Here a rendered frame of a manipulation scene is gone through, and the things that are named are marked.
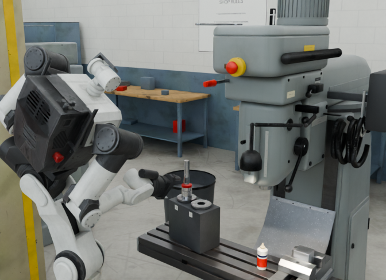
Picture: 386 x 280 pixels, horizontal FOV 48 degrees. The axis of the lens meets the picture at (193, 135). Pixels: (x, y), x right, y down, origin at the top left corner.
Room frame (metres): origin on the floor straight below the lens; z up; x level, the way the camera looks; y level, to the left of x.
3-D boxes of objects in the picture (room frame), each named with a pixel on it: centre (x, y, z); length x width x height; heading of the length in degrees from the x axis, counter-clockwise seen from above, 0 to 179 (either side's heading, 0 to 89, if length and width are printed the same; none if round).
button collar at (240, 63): (1.40, -0.14, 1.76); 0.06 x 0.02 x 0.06; 52
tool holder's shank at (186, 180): (1.85, 0.03, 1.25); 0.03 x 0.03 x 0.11
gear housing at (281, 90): (1.62, -0.31, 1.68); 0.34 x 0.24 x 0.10; 142
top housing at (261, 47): (1.60, -0.29, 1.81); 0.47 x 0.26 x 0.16; 142
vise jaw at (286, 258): (1.43, -0.38, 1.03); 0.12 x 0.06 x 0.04; 52
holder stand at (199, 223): (1.81, 0.00, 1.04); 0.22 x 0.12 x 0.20; 41
